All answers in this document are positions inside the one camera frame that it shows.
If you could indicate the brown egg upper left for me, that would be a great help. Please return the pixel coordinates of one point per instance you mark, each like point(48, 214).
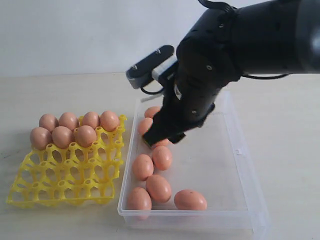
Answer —
point(144, 125)

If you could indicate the clear plastic container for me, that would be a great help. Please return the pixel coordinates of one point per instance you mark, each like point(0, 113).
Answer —
point(212, 160)

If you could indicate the brown egg placed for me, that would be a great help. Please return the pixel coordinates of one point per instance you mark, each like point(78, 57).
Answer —
point(109, 121)
point(69, 120)
point(48, 121)
point(85, 135)
point(91, 119)
point(62, 137)
point(40, 137)

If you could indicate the brown egg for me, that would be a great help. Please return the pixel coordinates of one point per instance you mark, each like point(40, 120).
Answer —
point(164, 142)
point(139, 200)
point(144, 125)
point(158, 188)
point(162, 157)
point(151, 111)
point(190, 200)
point(142, 167)

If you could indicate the brown egg far left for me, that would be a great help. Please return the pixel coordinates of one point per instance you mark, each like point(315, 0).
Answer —
point(151, 111)

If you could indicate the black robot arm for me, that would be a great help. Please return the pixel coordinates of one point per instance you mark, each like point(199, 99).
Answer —
point(276, 37)

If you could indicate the brown egg lower middle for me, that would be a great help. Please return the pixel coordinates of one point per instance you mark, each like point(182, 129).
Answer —
point(158, 188)

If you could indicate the brown egg centre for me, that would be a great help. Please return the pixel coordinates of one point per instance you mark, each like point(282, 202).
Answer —
point(162, 157)

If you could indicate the yellow plastic egg tray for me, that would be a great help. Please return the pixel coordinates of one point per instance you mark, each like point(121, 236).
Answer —
point(72, 175)

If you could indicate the brown egg front left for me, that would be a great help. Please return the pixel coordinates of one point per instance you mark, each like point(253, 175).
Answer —
point(139, 200)

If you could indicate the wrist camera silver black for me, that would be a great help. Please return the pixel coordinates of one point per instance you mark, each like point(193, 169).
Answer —
point(158, 65)

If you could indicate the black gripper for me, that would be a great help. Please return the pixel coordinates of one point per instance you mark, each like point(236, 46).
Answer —
point(188, 98)

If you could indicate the brown egg upper middle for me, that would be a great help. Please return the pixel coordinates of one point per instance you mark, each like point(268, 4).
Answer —
point(164, 142)

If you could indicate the brown egg front right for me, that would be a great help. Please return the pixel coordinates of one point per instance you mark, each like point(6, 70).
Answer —
point(190, 200)

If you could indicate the brown egg left middle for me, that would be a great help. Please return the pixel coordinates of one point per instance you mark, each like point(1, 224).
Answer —
point(142, 167)

